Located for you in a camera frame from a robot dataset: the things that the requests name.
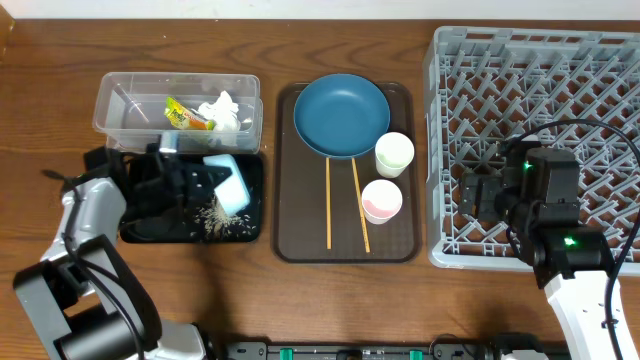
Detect light blue bowl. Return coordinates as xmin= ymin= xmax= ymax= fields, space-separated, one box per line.
xmin=203 ymin=154 xmax=250 ymax=217

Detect wooden chopstick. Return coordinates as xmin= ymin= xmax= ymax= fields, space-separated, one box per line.
xmin=351 ymin=157 xmax=371 ymax=253
xmin=325 ymin=158 xmax=332 ymax=250

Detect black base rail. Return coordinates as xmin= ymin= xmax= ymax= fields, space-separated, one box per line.
xmin=224 ymin=340 xmax=571 ymax=360

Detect brown serving tray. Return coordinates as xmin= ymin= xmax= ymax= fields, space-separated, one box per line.
xmin=272 ymin=83 xmax=422 ymax=264

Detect grey plastic dishwasher rack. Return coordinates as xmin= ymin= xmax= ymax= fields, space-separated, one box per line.
xmin=423 ymin=26 xmax=639 ymax=275

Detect white tissue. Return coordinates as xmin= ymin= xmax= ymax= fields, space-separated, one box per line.
xmin=197 ymin=91 xmax=241 ymax=148

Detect yellow green snack wrapper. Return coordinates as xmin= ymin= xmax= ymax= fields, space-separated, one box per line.
xmin=164 ymin=97 xmax=215 ymax=131

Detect right wooden chopstick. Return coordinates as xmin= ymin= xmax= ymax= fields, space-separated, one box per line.
xmin=351 ymin=157 xmax=371 ymax=253

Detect black plastic tray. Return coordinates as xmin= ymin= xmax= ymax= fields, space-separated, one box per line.
xmin=122 ymin=155 xmax=263 ymax=244

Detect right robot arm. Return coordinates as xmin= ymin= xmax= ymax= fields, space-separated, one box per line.
xmin=460 ymin=147 xmax=638 ymax=359

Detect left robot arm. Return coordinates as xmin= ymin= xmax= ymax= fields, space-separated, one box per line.
xmin=13 ymin=144 xmax=232 ymax=360

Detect white cup green inside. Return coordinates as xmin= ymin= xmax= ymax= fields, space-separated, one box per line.
xmin=374 ymin=132 xmax=415 ymax=178

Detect clear plastic waste bin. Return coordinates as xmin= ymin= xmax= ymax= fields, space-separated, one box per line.
xmin=93 ymin=72 xmax=263 ymax=154

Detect white cup pink inside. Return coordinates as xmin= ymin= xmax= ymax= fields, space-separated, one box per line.
xmin=361 ymin=179 xmax=403 ymax=225

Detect left wooden chopstick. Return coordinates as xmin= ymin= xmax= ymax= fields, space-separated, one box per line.
xmin=325 ymin=158 xmax=332 ymax=250

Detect rice grains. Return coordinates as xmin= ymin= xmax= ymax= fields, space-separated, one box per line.
xmin=193 ymin=196 xmax=259 ymax=243

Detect dark blue plate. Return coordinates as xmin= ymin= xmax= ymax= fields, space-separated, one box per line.
xmin=293 ymin=74 xmax=391 ymax=159

